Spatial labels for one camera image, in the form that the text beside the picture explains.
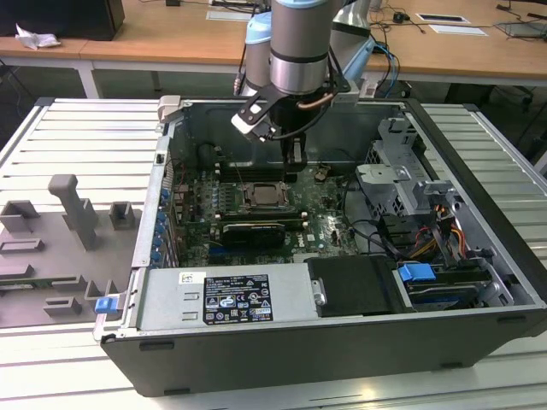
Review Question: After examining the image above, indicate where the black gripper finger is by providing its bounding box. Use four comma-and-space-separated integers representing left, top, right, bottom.
281, 135, 296, 183
293, 134, 309, 183

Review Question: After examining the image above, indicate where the silver perforated drive cage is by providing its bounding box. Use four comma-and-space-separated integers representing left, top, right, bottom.
353, 117, 431, 217

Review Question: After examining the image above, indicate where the wooden desk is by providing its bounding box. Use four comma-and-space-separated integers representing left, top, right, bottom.
328, 0, 547, 93
0, 0, 274, 102

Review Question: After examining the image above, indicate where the white paper sheet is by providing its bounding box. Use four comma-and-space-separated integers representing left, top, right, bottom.
428, 24, 493, 37

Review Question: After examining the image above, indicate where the metal socket cover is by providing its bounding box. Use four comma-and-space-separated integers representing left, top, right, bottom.
244, 182, 296, 211

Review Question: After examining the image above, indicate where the silver disk bay frame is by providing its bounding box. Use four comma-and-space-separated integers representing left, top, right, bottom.
416, 179, 521, 308

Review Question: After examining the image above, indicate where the black cable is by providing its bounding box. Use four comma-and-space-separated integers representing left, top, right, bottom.
344, 177, 401, 261

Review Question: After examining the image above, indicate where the black box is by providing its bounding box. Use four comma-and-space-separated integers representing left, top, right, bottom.
0, 0, 126, 42

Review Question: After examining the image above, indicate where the silver topped CPU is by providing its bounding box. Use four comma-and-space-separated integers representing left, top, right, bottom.
251, 186, 285, 206

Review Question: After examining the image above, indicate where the crumpled white paper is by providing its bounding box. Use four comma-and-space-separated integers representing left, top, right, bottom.
15, 23, 62, 50

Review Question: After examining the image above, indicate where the grey parts rack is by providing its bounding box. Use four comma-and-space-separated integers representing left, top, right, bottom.
0, 173, 144, 331

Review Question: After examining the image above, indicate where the CPU socket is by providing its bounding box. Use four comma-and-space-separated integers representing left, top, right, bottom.
238, 179, 300, 214

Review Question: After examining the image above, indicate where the grey desk cable hatch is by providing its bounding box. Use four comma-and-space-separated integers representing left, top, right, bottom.
206, 9, 257, 22
415, 12, 468, 23

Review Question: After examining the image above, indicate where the silver power supply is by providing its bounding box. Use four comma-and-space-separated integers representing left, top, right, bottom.
135, 262, 326, 332

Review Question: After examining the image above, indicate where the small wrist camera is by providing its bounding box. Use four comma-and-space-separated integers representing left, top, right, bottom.
331, 79, 379, 106
230, 108, 274, 143

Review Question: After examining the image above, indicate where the open black PC case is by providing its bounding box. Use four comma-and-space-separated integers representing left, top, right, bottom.
92, 94, 547, 398

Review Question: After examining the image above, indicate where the black graphics card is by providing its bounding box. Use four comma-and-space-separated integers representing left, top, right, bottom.
221, 220, 286, 249

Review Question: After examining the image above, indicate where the brown gripper cable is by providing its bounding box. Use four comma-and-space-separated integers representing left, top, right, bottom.
297, 94, 334, 113

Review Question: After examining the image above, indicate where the green RAM stick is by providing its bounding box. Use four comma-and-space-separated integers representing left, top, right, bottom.
0, 278, 50, 292

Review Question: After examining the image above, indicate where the coloured power wire bundle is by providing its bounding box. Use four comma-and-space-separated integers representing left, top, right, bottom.
408, 203, 469, 260

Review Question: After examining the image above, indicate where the grey case latch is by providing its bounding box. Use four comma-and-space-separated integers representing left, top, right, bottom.
156, 94, 192, 127

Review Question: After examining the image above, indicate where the green motherboard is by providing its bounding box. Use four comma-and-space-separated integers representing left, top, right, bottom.
170, 161, 364, 268

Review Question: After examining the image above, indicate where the black plastic air shroud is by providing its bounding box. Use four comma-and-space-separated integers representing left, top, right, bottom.
306, 255, 405, 318

